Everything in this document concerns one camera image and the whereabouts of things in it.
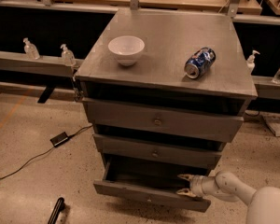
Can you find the white ceramic bowl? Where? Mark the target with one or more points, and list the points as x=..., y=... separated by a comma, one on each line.
x=126, y=49

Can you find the clear pump bottle near cabinet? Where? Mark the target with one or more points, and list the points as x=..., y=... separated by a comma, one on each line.
x=68, y=55

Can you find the grey wooden drawer cabinet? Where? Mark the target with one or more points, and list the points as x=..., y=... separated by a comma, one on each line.
x=158, y=77

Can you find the black power adapter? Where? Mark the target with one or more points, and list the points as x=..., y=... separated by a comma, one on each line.
x=59, y=139

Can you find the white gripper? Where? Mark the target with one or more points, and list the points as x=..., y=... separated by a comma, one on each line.
x=196, y=185

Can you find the grey block on floor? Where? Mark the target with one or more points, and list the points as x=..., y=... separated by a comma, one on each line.
x=273, y=124

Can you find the grey metal shelf rail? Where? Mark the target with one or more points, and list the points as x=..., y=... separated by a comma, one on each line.
x=46, y=65

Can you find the grey drawer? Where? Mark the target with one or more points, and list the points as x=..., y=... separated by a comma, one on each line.
x=151, y=151
x=149, y=182
x=156, y=119

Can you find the white pump bottle right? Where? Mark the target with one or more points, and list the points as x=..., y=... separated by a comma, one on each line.
x=251, y=60

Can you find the grey top drawer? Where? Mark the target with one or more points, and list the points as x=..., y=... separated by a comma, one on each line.
x=156, y=119

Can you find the black cylindrical handle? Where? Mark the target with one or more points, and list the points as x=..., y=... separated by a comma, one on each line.
x=59, y=206

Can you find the grey bottom drawer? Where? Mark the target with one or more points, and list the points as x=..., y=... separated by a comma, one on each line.
x=149, y=182

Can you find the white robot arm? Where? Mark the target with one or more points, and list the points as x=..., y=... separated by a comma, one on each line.
x=263, y=205

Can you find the crushed blue soda can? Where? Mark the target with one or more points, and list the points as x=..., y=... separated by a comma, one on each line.
x=199, y=63

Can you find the clear pump bottle far left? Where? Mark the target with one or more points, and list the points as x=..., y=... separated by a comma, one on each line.
x=30, y=49

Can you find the grey middle drawer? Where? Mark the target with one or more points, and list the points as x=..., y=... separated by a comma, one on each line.
x=151, y=151

